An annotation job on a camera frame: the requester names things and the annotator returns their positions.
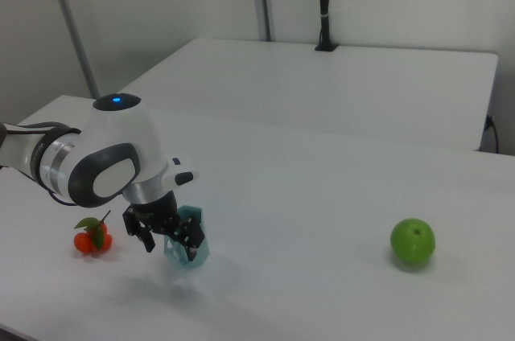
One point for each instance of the white side table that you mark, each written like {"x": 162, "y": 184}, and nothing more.
{"x": 322, "y": 95}

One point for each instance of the teal faceted mug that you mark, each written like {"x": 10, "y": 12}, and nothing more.
{"x": 177, "y": 256}

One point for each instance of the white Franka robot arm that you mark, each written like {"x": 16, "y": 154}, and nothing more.
{"x": 120, "y": 132}

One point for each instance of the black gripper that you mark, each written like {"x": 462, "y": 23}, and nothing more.
{"x": 155, "y": 214}

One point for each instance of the slanted aluminium frame post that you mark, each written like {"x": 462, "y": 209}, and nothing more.
{"x": 72, "y": 27}

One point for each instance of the black pole with base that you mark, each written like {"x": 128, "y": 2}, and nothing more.
{"x": 324, "y": 3}

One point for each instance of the green apple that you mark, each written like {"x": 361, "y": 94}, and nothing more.
{"x": 412, "y": 241}

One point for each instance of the small oranges with leaves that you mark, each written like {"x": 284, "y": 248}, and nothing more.
{"x": 82, "y": 241}

